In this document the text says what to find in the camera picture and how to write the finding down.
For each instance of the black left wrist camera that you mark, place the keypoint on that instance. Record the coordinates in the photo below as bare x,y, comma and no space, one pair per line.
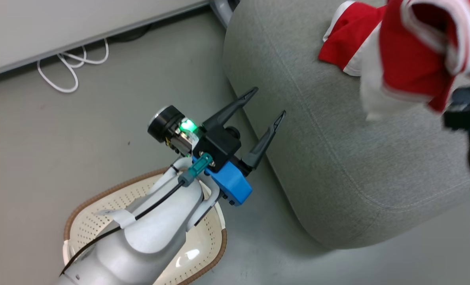
217,148

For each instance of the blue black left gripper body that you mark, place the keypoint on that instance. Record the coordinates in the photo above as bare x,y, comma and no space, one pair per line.
231,184

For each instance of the red and white garment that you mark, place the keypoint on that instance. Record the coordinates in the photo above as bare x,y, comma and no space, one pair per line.
409,59

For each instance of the short grey partition foot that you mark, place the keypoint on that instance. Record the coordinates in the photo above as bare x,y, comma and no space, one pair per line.
223,10

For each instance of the cream laundry basket brown rim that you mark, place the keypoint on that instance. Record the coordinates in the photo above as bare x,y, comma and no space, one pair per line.
203,245

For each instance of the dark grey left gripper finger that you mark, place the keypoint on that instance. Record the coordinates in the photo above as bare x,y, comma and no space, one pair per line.
229,113
264,144

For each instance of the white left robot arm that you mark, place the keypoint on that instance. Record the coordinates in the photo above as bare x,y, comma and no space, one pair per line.
152,233

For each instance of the wide white partition panel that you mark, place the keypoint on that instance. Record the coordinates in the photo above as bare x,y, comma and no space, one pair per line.
61,27

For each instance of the grey fabric sofa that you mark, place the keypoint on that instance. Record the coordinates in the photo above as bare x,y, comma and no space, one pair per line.
338,138

